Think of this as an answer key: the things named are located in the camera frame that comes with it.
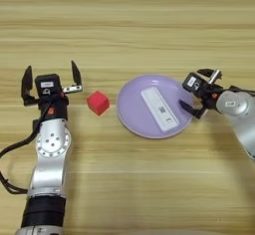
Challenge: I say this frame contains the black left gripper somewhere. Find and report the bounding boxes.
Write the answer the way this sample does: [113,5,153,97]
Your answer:
[20,60,84,122]

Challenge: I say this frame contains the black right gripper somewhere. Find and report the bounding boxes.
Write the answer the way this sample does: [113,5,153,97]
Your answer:
[178,68,224,119]

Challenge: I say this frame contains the white rectangular remote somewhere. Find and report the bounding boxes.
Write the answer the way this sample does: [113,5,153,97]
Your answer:
[140,86,180,133]

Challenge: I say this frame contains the red cube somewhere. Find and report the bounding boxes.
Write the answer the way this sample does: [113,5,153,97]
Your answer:
[86,91,111,117]

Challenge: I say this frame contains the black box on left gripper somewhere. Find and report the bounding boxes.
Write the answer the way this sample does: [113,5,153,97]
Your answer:
[34,74,63,98]

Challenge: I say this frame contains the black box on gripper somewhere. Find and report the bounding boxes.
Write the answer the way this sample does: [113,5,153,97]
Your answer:
[34,74,63,98]
[182,72,204,96]

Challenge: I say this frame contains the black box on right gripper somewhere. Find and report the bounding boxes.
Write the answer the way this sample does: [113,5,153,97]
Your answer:
[182,72,204,96]

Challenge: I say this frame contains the purple round plate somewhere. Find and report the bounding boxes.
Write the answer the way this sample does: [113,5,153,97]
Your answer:
[116,74,194,139]

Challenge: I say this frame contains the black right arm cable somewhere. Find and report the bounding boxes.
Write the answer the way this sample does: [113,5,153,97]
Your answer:
[228,85,255,96]

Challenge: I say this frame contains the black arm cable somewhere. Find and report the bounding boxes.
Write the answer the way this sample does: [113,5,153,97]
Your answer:
[0,108,54,195]
[228,85,255,96]

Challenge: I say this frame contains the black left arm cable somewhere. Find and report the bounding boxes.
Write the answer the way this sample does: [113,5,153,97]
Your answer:
[0,108,54,195]

